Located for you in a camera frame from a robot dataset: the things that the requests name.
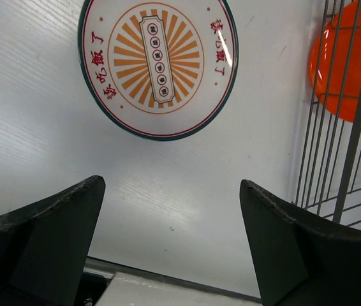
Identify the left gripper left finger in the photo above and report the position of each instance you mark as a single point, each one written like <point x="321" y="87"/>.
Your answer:
<point x="44" y="245"/>

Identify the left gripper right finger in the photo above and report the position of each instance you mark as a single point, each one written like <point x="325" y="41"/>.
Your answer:
<point x="299" y="258"/>

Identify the orange plastic plate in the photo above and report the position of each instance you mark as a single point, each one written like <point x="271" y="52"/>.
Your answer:
<point x="335" y="63"/>

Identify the white plate red characters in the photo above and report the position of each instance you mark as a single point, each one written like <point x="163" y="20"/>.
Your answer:
<point x="160" y="70"/>

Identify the grey wire dish rack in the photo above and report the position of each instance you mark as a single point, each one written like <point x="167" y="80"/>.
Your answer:
<point x="326" y="177"/>

